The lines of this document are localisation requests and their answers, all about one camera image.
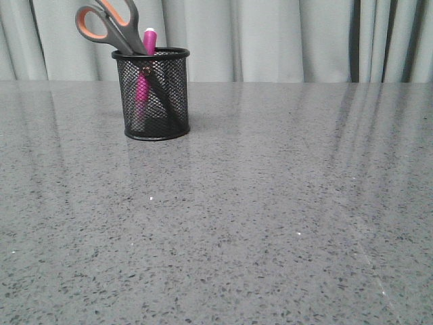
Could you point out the pink highlighter pen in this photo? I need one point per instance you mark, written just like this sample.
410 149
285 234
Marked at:
143 88

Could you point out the black mesh pen cup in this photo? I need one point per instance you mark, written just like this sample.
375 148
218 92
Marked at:
167 107

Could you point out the light grey curtain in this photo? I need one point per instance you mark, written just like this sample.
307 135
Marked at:
270 41

